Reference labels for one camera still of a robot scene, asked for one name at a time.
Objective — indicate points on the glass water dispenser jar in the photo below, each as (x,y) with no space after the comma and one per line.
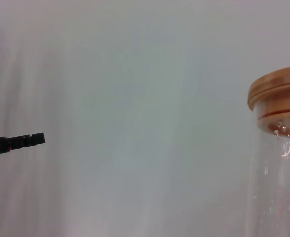
(278,192)

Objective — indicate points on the wooden jar lid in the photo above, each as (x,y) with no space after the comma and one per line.
(278,86)

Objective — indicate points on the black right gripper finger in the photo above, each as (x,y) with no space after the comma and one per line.
(16,143)

